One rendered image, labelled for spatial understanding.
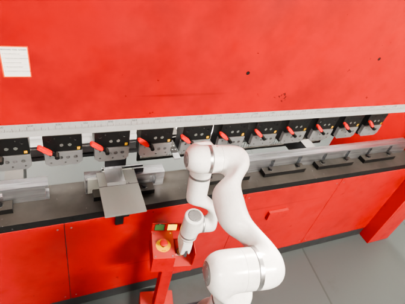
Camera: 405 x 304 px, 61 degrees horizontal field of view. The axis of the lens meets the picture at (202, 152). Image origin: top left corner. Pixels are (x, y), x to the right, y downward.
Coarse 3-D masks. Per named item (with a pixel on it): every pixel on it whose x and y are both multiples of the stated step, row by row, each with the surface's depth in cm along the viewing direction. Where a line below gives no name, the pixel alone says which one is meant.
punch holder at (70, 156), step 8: (48, 136) 136; (56, 136) 138; (64, 136) 139; (72, 136) 140; (80, 136) 142; (48, 144) 139; (56, 144) 140; (64, 144) 142; (72, 144) 143; (80, 144) 144; (64, 152) 144; (72, 152) 145; (80, 152) 147; (48, 160) 144; (56, 160) 145; (64, 160) 147; (72, 160) 148; (80, 160) 150
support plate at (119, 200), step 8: (96, 176) 160; (104, 176) 161; (128, 176) 164; (104, 184) 158; (128, 184) 161; (136, 184) 162; (104, 192) 154; (112, 192) 155; (120, 192) 156; (128, 192) 157; (136, 192) 158; (104, 200) 151; (112, 200) 152; (120, 200) 153; (128, 200) 154; (136, 200) 154; (104, 208) 148; (112, 208) 148; (120, 208) 149; (128, 208) 150; (136, 208) 151; (144, 208) 152; (112, 216) 146
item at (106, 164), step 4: (112, 160) 161; (116, 160) 162; (120, 160) 163; (124, 160) 164; (104, 164) 161; (108, 164) 162; (112, 164) 163; (116, 164) 164; (120, 164) 165; (124, 164) 166; (104, 168) 164; (108, 168) 165
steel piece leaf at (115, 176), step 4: (112, 168) 166; (116, 168) 166; (120, 168) 167; (104, 172) 163; (108, 172) 164; (112, 172) 164; (116, 172) 165; (120, 172) 165; (108, 176) 162; (112, 176) 162; (116, 176) 163; (120, 176) 163; (108, 180) 160; (112, 180) 160; (116, 180) 161; (120, 180) 161; (124, 180) 162; (108, 184) 157; (112, 184) 157; (116, 184) 158; (120, 184) 159
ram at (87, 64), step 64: (0, 0) 100; (64, 0) 106; (128, 0) 113; (192, 0) 120; (256, 0) 129; (320, 0) 139; (384, 0) 151; (0, 64) 112; (64, 64) 119; (128, 64) 128; (192, 64) 138; (256, 64) 149; (320, 64) 163; (384, 64) 179; (128, 128) 148
